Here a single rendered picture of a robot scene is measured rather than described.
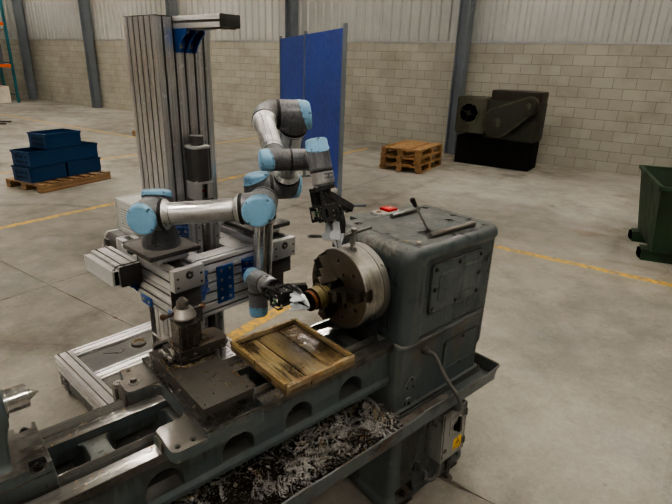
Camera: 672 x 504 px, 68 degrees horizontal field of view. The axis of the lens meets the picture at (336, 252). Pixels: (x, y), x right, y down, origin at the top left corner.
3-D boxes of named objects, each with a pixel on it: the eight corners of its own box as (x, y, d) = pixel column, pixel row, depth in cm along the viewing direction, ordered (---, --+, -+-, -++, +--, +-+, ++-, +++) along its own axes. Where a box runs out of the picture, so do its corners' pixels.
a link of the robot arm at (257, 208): (140, 225, 194) (280, 215, 194) (126, 238, 180) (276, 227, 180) (134, 195, 190) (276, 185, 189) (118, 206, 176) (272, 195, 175)
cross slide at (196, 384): (190, 341, 179) (189, 330, 177) (254, 400, 149) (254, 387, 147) (143, 357, 168) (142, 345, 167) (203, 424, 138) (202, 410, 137)
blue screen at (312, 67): (262, 156, 1049) (260, 35, 966) (299, 155, 1072) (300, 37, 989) (311, 209, 683) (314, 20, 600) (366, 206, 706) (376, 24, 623)
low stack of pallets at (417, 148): (404, 159, 1068) (405, 139, 1053) (442, 164, 1027) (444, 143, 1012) (377, 168, 967) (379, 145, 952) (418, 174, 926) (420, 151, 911)
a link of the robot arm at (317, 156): (323, 138, 167) (330, 134, 159) (329, 171, 168) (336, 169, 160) (301, 142, 165) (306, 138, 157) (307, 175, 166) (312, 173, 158)
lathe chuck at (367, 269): (325, 299, 211) (333, 231, 197) (377, 336, 190) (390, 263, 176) (308, 305, 205) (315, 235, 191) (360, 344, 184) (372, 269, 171)
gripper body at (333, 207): (311, 225, 164) (305, 189, 163) (331, 220, 170) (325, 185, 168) (326, 223, 158) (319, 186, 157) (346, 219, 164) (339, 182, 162)
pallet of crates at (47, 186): (77, 172, 846) (70, 125, 818) (111, 178, 814) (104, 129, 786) (6, 186, 745) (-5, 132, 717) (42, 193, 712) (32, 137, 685)
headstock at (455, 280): (411, 273, 260) (418, 200, 246) (491, 306, 227) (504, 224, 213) (324, 304, 223) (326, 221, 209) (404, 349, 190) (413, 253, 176)
